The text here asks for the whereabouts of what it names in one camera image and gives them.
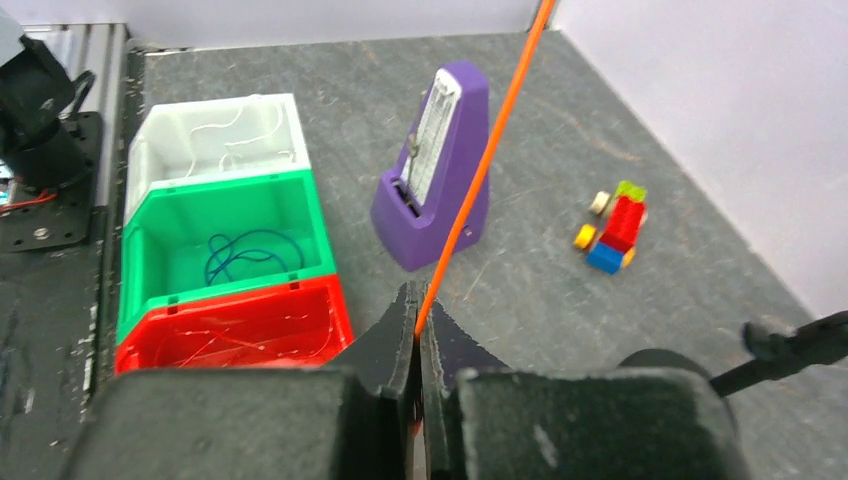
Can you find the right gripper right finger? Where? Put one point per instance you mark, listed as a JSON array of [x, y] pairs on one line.
[[445, 350]]

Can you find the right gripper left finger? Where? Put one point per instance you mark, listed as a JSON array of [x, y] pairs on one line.
[[378, 414]]

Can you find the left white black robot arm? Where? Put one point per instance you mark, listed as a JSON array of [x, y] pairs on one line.
[[40, 112]]

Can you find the red bin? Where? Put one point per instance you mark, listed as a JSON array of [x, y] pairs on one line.
[[298, 324]]

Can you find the purple metronome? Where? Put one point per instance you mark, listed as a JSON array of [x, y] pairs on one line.
[[417, 200]]

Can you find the green bin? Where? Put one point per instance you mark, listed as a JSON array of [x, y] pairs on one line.
[[202, 241]]

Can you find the colourful toy brick car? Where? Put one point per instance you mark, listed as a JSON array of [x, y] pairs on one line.
[[610, 246]]

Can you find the white bin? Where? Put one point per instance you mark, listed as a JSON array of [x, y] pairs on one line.
[[200, 142]]

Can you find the black microphone stand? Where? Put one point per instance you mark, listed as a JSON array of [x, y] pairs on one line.
[[774, 356]]

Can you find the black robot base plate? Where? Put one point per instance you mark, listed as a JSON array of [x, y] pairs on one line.
[[46, 218]]

